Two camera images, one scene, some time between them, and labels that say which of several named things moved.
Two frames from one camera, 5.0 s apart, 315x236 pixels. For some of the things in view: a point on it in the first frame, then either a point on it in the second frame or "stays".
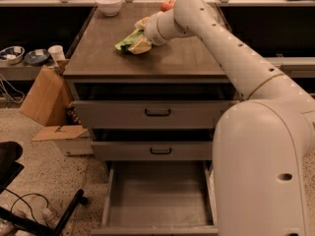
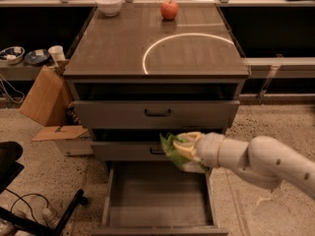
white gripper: [151, 29] to [208, 148]
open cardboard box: [47, 98] stays
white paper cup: [57, 52] stays
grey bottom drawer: [167, 198] stays
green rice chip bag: [126, 42] to [167, 141]
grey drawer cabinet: [153, 116] stays
